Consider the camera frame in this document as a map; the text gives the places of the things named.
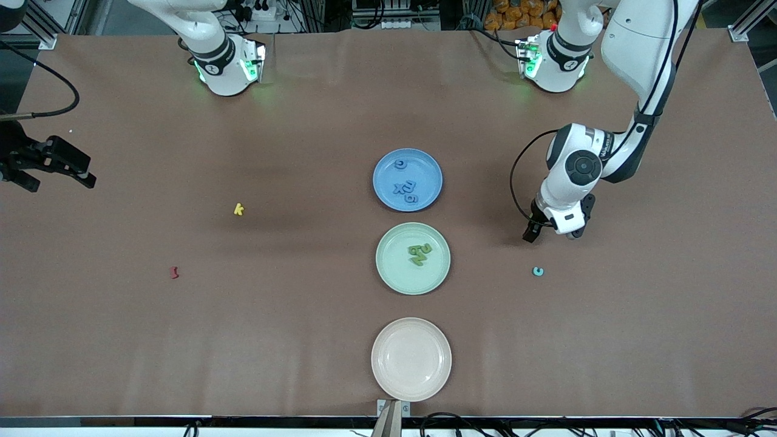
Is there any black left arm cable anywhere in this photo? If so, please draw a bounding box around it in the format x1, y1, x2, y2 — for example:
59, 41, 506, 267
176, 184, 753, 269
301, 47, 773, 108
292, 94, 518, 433
510, 0, 705, 228

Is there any white power strip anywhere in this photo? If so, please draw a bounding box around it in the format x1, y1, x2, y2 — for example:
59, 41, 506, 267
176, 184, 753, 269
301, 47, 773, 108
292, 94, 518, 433
234, 0, 292, 22

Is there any beige plate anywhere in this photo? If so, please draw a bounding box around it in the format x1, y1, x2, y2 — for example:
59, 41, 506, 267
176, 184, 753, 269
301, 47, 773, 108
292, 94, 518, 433
371, 317, 453, 402

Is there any front camera mount bracket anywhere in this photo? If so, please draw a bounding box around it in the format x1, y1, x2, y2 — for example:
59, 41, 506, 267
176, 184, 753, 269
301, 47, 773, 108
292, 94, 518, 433
372, 399, 412, 437

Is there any mint green plate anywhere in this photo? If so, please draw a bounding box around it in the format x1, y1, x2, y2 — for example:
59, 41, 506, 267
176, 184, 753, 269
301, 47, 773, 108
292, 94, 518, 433
375, 222, 452, 296

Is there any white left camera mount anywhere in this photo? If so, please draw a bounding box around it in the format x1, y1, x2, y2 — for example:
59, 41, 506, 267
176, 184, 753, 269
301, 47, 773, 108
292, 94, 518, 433
543, 203, 592, 235

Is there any blue plate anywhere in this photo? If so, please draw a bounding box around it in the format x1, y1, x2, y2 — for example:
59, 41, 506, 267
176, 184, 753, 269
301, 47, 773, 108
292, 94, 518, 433
373, 148, 444, 212

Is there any brown table cover sheet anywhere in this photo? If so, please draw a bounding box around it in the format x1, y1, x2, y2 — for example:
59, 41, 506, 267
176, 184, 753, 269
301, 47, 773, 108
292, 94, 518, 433
0, 27, 777, 419

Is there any pile of orange items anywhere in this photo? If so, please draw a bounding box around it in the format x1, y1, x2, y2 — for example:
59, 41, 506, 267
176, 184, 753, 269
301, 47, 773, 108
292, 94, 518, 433
484, 0, 562, 31

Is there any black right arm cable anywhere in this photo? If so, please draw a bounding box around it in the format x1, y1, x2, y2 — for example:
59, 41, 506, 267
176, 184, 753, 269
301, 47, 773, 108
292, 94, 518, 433
0, 39, 81, 121

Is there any aluminium frame profile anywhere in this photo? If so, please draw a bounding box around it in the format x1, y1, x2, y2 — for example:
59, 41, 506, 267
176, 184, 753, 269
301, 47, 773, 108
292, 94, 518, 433
728, 0, 777, 43
18, 0, 58, 50

